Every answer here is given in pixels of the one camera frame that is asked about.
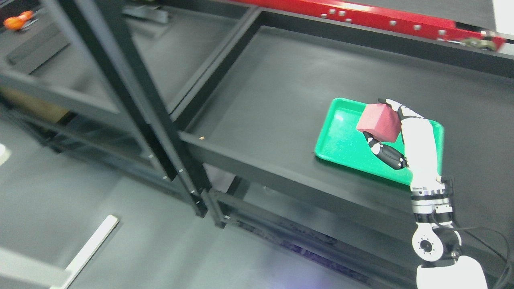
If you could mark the black metal left shelf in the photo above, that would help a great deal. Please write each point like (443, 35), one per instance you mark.
(105, 80)

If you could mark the white table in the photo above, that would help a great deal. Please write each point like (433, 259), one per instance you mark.
(52, 258)

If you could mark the orange handled tool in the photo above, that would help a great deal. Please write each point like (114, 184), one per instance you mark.
(19, 22)

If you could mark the red metal conveyor frame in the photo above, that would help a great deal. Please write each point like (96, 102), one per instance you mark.
(387, 19)

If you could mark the green plastic tray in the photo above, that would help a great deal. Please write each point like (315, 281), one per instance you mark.
(339, 142)

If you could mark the black metal right shelf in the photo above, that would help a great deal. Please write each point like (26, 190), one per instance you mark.
(295, 221)

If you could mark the pink foam block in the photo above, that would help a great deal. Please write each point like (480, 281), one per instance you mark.
(381, 121)

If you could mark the black metal shelf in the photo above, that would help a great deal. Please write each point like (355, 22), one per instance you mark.
(105, 80)
(295, 221)

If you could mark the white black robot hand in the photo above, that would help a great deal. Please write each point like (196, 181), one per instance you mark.
(420, 154)

